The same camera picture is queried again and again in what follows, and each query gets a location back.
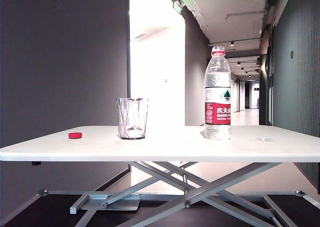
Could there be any clear faceted glass cup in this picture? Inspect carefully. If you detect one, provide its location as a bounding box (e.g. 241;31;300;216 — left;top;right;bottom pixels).
116;97;149;140

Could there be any white ceiling conduit pipe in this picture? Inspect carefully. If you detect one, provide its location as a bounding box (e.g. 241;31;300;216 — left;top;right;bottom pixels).
225;10;266;20

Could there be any grey scissor lift table frame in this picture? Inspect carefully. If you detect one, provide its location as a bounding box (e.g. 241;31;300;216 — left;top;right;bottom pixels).
36;161;320;227

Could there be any green wall-mounted exit sign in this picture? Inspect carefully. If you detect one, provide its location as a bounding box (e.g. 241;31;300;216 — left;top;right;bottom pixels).
172;0;183;15

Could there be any clear water bottle red label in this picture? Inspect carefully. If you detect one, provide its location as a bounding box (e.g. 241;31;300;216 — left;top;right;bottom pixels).
204;46;232;141

